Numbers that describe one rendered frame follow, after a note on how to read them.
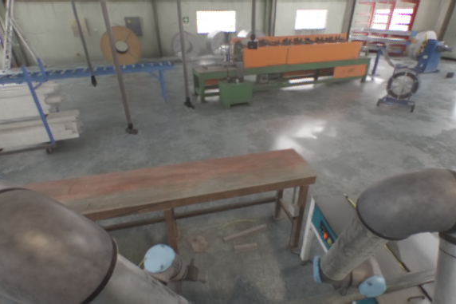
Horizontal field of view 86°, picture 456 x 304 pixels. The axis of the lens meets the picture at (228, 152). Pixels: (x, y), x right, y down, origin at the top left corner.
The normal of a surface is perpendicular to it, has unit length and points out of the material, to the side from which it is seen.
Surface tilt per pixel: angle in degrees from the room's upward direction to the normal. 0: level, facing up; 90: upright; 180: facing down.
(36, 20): 90
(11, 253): 54
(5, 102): 90
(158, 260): 19
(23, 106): 90
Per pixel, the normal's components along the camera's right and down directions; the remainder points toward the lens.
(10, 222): 0.40, -0.58
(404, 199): -0.72, -0.24
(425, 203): -0.58, -0.11
